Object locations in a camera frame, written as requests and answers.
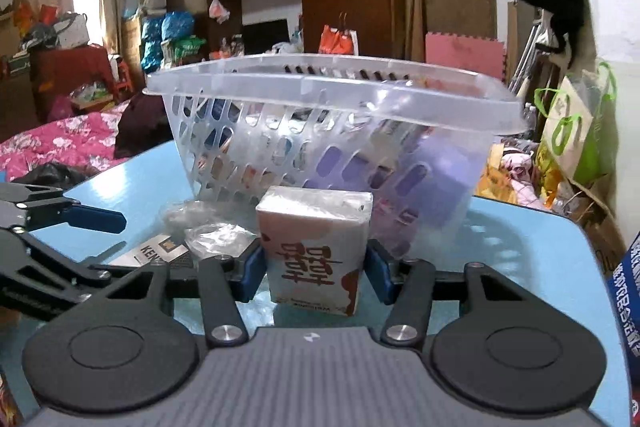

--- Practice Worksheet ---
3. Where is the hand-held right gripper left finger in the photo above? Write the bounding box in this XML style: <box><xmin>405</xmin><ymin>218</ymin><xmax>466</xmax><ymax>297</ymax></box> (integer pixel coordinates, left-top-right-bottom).
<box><xmin>75</xmin><ymin>241</ymin><xmax>267</xmax><ymax>349</ymax></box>

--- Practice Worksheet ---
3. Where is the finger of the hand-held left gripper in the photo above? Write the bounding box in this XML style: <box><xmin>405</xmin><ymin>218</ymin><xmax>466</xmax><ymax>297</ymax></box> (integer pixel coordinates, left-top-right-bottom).
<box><xmin>0</xmin><ymin>227</ymin><xmax>156</xmax><ymax>295</ymax></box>
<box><xmin>0</xmin><ymin>183</ymin><xmax>127</xmax><ymax>235</ymax></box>

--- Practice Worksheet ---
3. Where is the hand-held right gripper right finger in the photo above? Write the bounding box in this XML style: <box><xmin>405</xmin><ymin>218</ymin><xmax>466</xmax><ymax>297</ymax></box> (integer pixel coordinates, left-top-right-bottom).
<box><xmin>367</xmin><ymin>241</ymin><xmax>547</xmax><ymax>349</ymax></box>

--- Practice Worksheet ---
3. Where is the red-printed white tissue pack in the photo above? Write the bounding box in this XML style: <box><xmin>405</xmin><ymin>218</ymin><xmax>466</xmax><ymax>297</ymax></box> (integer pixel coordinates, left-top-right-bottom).
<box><xmin>255</xmin><ymin>186</ymin><xmax>375</xmax><ymax>317</ymax></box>

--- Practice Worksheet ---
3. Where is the white plastic basket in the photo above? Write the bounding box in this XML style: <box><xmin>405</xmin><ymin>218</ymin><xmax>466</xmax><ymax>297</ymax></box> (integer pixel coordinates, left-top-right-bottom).
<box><xmin>142</xmin><ymin>53</ymin><xmax>529</xmax><ymax>259</ymax></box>

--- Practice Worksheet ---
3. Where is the clear plastic-wrapped packet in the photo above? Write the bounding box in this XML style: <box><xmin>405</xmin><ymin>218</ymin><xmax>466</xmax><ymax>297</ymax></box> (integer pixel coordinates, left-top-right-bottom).
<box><xmin>184</xmin><ymin>223</ymin><xmax>259</xmax><ymax>266</ymax></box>

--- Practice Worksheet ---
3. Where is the black plastic bag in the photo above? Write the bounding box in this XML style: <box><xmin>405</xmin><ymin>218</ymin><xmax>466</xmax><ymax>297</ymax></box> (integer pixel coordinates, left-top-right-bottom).
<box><xmin>15</xmin><ymin>162</ymin><xmax>99</xmax><ymax>188</ymax></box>

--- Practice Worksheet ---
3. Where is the black white flat box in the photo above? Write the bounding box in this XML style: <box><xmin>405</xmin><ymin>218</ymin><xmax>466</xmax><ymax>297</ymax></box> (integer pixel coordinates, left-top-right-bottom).
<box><xmin>107</xmin><ymin>234</ymin><xmax>194</xmax><ymax>271</ymax></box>

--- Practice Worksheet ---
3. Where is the pink floral blanket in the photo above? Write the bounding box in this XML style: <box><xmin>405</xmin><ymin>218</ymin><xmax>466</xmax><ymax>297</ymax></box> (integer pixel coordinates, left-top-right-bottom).
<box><xmin>0</xmin><ymin>99</ymin><xmax>173</xmax><ymax>184</ymax></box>

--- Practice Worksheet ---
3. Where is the crumpled clear plastic wrap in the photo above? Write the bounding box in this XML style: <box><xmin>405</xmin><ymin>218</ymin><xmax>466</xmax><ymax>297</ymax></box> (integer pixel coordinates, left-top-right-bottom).
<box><xmin>160</xmin><ymin>201</ymin><xmax>209</xmax><ymax>229</ymax></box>

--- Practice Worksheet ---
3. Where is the maroon garment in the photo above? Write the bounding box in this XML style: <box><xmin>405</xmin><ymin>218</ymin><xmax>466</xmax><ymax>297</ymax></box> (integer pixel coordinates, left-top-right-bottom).
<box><xmin>114</xmin><ymin>92</ymin><xmax>177</xmax><ymax>160</ymax></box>

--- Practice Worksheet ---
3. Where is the dark red cabinet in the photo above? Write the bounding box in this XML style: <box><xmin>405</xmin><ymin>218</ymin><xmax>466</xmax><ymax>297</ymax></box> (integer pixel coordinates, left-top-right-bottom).
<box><xmin>30</xmin><ymin>46</ymin><xmax>119</xmax><ymax>118</ymax></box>

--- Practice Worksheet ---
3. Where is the yellow floral cloth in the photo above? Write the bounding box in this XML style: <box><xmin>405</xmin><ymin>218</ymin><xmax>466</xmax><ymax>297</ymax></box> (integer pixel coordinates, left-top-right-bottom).
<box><xmin>477</xmin><ymin>142</ymin><xmax>547</xmax><ymax>208</ymax></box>

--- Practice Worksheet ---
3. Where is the green printed bag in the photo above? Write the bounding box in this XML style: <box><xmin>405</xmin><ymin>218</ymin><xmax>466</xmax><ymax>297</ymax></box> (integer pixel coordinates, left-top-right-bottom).
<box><xmin>162</xmin><ymin>36</ymin><xmax>207</xmax><ymax>64</ymax></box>

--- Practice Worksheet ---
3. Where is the blue plastic bag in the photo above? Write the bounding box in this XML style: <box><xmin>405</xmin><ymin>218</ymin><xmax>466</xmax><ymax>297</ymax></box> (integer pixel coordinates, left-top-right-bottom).
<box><xmin>140</xmin><ymin>11</ymin><xmax>196</xmax><ymax>74</ymax></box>

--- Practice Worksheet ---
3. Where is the brown cardboard box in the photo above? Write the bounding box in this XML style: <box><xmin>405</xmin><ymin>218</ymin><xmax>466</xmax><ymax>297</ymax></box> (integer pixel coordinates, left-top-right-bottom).
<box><xmin>575</xmin><ymin>192</ymin><xmax>627</xmax><ymax>279</ymax></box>

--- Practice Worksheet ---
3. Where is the black television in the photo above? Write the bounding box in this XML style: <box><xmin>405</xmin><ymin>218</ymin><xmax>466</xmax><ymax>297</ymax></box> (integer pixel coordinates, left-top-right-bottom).
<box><xmin>241</xmin><ymin>19</ymin><xmax>291</xmax><ymax>56</ymax></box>

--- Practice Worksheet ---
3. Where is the pink foam mat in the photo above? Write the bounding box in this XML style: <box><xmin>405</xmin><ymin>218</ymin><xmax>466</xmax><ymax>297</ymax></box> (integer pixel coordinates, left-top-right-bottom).
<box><xmin>425</xmin><ymin>32</ymin><xmax>507</xmax><ymax>80</ymax></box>

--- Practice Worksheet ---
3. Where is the white orange plastic bag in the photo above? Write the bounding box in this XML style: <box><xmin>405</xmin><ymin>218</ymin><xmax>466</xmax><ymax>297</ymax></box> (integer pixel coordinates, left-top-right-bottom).
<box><xmin>208</xmin><ymin>0</ymin><xmax>231</xmax><ymax>24</ymax></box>

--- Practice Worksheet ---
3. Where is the green white shopping bag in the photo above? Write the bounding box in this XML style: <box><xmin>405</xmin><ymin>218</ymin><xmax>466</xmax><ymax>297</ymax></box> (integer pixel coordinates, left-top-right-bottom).
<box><xmin>532</xmin><ymin>61</ymin><xmax>619</xmax><ymax>188</ymax></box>

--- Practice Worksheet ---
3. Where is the blue tote bag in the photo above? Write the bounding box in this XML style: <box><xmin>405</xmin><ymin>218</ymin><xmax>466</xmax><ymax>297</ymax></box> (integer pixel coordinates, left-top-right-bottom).
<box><xmin>607</xmin><ymin>232</ymin><xmax>640</xmax><ymax>354</ymax></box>

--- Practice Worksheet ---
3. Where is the metal crutch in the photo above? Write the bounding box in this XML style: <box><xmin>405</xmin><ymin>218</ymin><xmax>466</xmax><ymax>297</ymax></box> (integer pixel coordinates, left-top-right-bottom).
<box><xmin>505</xmin><ymin>7</ymin><xmax>551</xmax><ymax>94</ymax></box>

